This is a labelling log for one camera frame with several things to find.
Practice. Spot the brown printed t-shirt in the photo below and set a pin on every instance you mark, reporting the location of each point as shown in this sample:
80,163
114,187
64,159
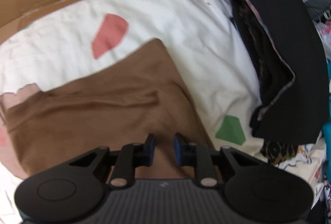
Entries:
122,104

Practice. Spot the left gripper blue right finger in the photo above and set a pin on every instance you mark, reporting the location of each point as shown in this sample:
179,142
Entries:
185,153

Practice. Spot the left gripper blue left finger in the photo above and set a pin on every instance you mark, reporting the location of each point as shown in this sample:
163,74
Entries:
144,152

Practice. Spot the leopard print cloth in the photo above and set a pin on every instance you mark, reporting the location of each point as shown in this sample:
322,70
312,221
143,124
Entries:
277,153

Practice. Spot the folded black garment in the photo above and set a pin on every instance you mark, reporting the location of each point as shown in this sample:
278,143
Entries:
289,60

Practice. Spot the cream bear print bedsheet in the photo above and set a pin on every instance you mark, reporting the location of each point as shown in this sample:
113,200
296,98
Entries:
232,182

